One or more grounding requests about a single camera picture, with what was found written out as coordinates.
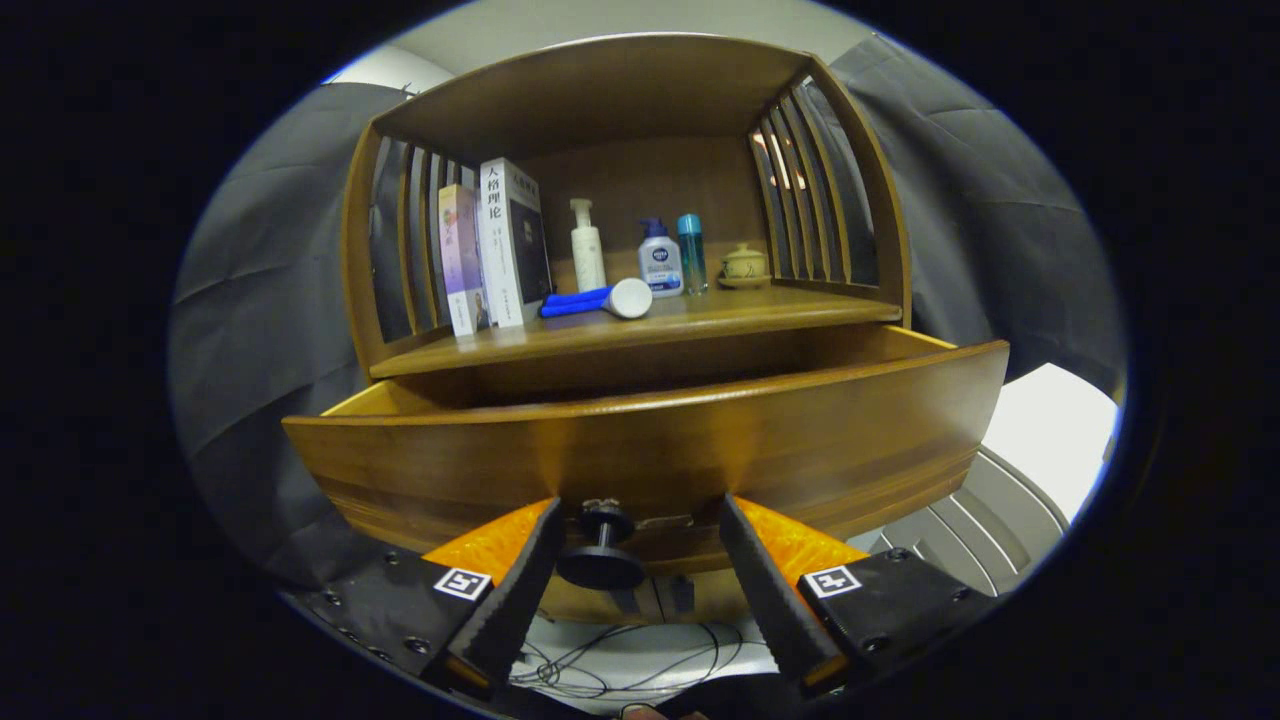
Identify white squeeze tube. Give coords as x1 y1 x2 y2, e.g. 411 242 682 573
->
600 277 655 321

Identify white flat board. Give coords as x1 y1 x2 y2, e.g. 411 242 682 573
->
985 362 1119 521

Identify teal slim bottle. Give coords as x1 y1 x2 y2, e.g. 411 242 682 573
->
677 213 709 295

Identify blue folded cloth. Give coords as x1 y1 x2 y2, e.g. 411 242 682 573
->
540 286 613 319

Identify white bottle with blue cap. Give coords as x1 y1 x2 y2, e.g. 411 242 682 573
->
638 218 685 298

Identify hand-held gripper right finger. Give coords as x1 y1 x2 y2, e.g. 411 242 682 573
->
718 493 1001 701

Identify black floor cables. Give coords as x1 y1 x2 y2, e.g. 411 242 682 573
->
510 620 746 701

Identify brown wooden countertop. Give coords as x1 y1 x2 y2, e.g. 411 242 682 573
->
368 285 904 381

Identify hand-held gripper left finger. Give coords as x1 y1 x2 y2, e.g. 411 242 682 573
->
283 497 566 696

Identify grey slatted panel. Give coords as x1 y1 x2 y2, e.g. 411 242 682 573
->
868 445 1071 598

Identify brown wooden drawer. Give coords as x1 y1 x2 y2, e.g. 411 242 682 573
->
282 325 1011 593

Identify brown wooden cabinet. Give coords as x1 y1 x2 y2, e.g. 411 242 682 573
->
340 32 913 629

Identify white thick book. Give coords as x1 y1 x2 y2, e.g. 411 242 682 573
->
478 157 554 329

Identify purple book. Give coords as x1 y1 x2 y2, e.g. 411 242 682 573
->
438 183 491 337

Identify white pump bottle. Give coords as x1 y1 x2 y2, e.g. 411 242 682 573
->
569 198 608 293

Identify wooden cabinet door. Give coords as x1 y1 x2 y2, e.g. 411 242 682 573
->
655 575 741 623
540 578 656 626

